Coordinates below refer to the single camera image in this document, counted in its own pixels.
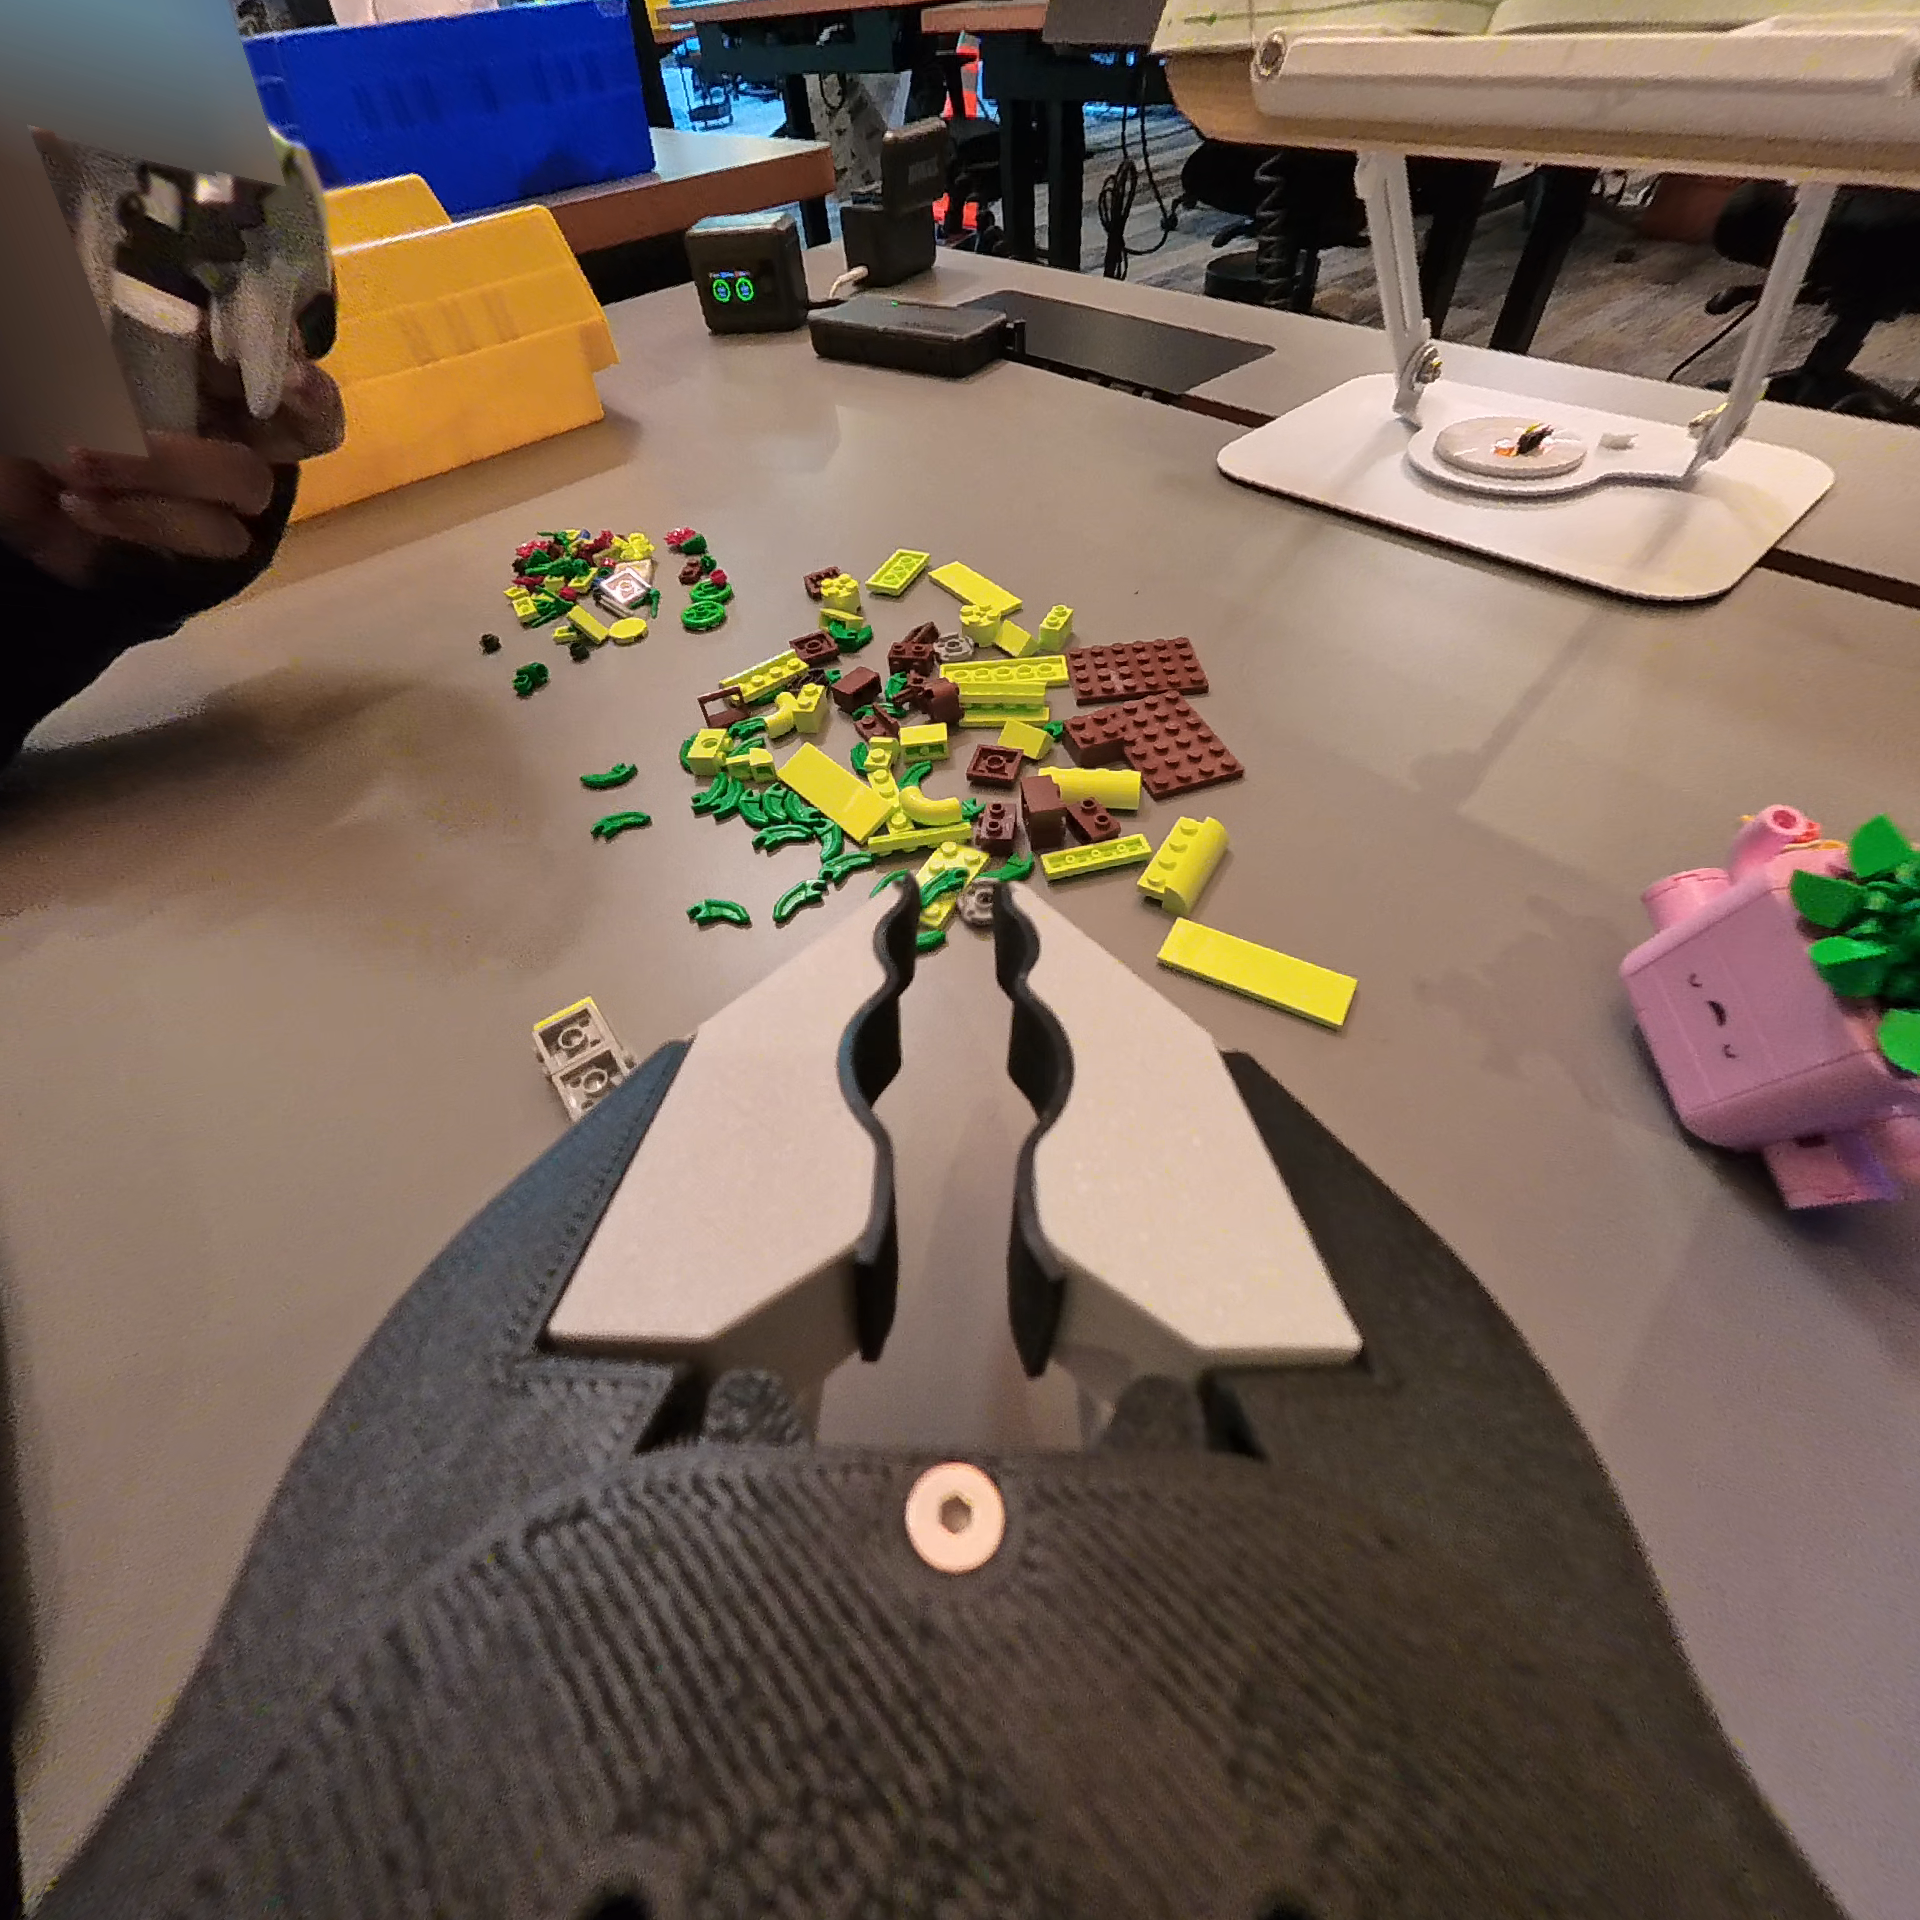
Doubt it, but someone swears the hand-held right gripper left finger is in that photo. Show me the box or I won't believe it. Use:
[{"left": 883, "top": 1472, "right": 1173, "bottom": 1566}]
[{"left": 546, "top": 872, "right": 922, "bottom": 1368}]

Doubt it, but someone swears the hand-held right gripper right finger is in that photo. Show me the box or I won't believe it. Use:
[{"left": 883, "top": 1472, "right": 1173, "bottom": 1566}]
[{"left": 992, "top": 881, "right": 1366, "bottom": 1437}]

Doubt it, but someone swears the lime long studded plate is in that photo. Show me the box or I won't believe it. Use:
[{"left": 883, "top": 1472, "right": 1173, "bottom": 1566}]
[{"left": 532, "top": 997, "right": 640, "bottom": 1119}]

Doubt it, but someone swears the pile of mixed toy bricks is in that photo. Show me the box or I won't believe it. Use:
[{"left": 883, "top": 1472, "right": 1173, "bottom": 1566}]
[{"left": 681, "top": 546, "right": 1250, "bottom": 952}]

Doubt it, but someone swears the heap of small brick parts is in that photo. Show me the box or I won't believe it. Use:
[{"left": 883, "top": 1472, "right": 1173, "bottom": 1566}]
[{"left": 504, "top": 526, "right": 741, "bottom": 649}]

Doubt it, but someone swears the person's left forearm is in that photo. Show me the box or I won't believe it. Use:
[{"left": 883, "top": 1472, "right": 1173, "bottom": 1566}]
[{"left": 0, "top": 503, "right": 296, "bottom": 768}]

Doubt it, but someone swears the person's left hand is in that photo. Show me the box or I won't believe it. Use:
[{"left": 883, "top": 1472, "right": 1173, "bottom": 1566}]
[{"left": 0, "top": 448, "right": 281, "bottom": 582}]

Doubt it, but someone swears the lime smooth tile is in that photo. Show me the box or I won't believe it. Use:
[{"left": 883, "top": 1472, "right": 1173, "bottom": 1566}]
[{"left": 1155, "top": 918, "right": 1360, "bottom": 1033}]

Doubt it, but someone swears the pink brick pot figure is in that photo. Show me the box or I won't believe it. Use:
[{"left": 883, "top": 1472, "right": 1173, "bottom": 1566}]
[{"left": 1620, "top": 801, "right": 1920, "bottom": 1213}]

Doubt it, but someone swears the white lamp stand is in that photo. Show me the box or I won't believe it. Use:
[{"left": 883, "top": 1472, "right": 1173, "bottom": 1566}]
[{"left": 1161, "top": 0, "right": 1920, "bottom": 601}]

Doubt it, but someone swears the yellow plastic bin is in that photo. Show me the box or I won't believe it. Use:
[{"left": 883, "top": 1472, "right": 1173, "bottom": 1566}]
[
  {"left": 323, "top": 170, "right": 453, "bottom": 248},
  {"left": 285, "top": 201, "right": 620, "bottom": 522}
]

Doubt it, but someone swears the black flat bar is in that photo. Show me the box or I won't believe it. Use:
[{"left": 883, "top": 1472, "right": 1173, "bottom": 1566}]
[{"left": 806, "top": 291, "right": 1021, "bottom": 376}]

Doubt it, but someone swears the black device green display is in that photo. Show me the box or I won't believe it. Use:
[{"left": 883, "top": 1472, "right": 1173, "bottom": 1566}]
[{"left": 686, "top": 210, "right": 811, "bottom": 335}]

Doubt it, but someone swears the black office chair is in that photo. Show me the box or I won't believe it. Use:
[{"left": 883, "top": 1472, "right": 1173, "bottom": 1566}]
[
  {"left": 1710, "top": 179, "right": 1920, "bottom": 414},
  {"left": 1184, "top": 142, "right": 1353, "bottom": 317}
]

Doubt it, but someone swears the black power adapter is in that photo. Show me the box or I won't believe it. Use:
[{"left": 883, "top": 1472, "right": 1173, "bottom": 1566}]
[{"left": 840, "top": 118, "right": 953, "bottom": 287}]

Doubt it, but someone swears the wooden background table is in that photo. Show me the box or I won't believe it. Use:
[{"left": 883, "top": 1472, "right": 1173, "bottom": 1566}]
[{"left": 546, "top": 127, "right": 836, "bottom": 256}]

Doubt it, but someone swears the blue plastic bin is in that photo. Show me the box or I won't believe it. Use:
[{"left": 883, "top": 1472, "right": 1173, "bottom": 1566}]
[{"left": 242, "top": 0, "right": 656, "bottom": 218}]

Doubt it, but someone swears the dark cable tray lid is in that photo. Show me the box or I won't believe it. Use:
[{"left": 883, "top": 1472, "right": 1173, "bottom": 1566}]
[{"left": 966, "top": 287, "right": 1274, "bottom": 395}]

